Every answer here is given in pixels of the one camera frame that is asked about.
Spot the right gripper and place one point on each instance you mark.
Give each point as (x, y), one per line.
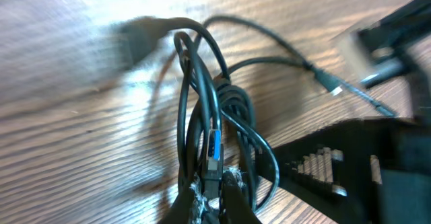
(330, 169)

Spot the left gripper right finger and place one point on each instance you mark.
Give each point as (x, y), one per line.
(234, 209)

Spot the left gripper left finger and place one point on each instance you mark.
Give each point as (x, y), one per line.
(189, 206)

